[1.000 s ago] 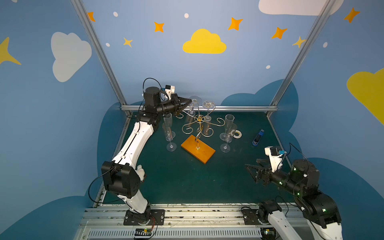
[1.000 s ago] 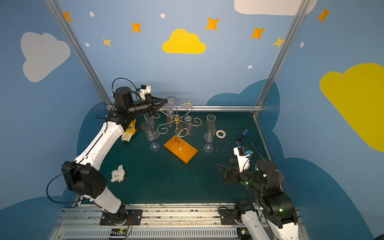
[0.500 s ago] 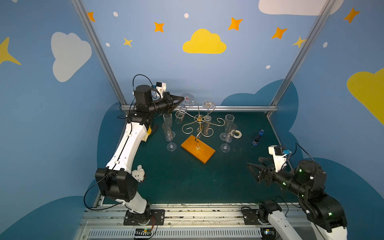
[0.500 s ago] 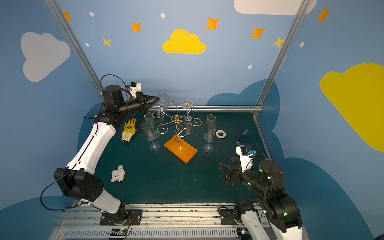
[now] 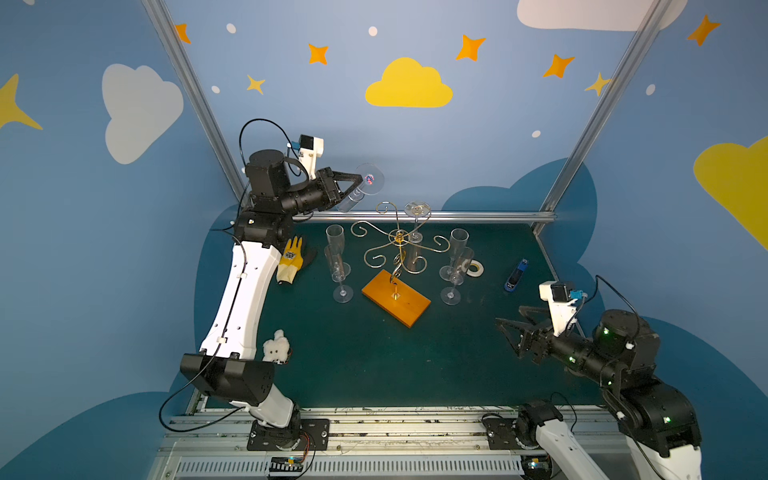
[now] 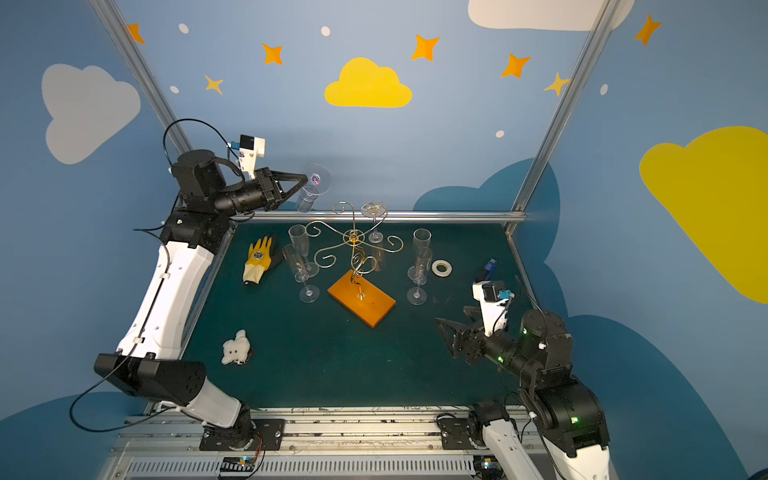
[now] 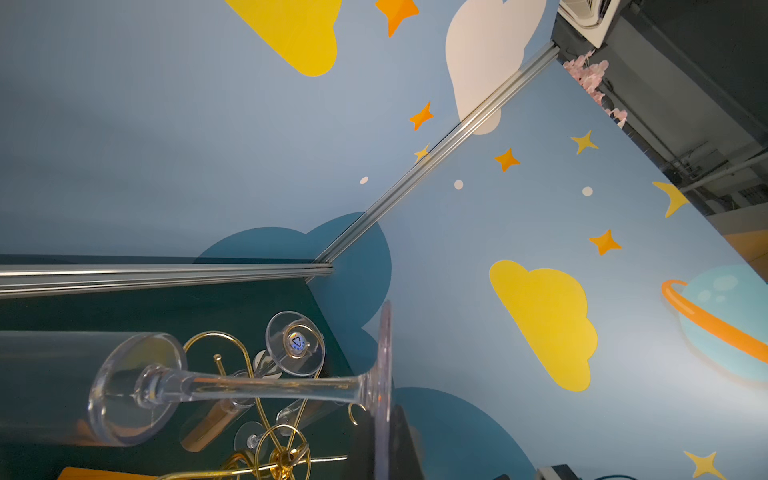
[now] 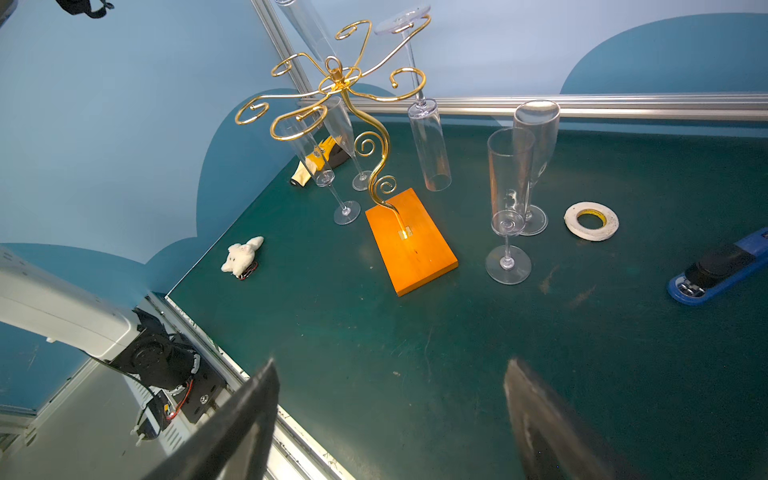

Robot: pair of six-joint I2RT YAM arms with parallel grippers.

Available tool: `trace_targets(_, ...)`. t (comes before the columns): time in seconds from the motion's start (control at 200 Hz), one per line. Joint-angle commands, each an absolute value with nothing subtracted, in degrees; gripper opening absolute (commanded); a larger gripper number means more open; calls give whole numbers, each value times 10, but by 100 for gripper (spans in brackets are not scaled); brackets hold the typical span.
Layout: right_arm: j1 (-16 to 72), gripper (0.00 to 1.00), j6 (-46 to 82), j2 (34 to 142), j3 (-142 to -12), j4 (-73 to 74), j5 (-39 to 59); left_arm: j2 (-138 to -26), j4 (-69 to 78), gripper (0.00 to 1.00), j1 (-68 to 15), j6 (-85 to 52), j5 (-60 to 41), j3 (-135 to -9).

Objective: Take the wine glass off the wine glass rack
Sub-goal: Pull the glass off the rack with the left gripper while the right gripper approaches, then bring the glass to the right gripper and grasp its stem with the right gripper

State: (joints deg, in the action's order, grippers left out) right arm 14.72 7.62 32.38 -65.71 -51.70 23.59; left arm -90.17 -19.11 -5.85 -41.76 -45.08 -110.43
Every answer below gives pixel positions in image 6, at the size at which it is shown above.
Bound wine glass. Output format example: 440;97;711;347
407;247;432;305
361;201;388;244
288;224;319;277
282;245;320;304
407;228;432;285
296;163;332;213

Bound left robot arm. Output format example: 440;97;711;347
94;135;308;451

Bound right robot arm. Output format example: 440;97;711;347
436;309;611;479

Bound white tape roll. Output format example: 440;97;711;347
431;259;453;278

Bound yellow black work glove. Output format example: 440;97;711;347
242;235;284;285

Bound right circuit board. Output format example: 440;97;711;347
473;456;505;480

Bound circuit board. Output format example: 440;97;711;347
217;456;258;479
473;456;505;480

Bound white plush toy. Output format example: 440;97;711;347
221;329;252;365

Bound left circuit board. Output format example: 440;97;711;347
217;456;258;479

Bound aluminium frame back bar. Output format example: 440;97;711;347
242;210;526;224

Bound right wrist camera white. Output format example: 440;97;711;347
472;280;516;337

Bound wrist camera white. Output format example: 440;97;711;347
472;280;516;337
228;135;266;180

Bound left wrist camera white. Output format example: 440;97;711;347
228;135;266;180

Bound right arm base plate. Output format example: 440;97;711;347
435;415;479;450

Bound gold wire glass rack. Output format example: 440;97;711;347
305;201;404;328

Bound aluminium rail base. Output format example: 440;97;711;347
101;406;619;480

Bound aluminium frame right post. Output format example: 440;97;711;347
505;0;622;240

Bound aluminium frame post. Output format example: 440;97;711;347
90;1;226;172
505;0;622;240

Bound aluminium frame left post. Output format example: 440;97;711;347
90;1;226;172

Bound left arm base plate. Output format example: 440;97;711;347
199;418;286;452

